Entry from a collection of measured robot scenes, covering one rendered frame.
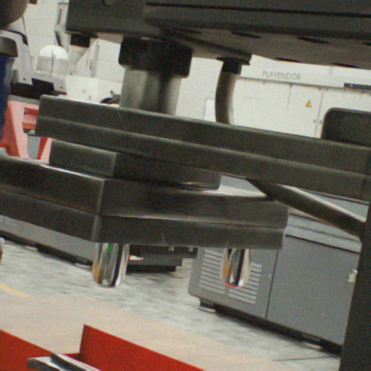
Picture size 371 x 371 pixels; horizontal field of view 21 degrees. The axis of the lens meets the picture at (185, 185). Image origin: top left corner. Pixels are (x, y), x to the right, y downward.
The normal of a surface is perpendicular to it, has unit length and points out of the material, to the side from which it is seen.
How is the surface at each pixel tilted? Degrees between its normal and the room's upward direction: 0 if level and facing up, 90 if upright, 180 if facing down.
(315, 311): 90
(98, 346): 90
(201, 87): 90
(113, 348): 90
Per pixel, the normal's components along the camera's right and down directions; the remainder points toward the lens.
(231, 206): 0.73, 0.16
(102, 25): -0.66, -0.07
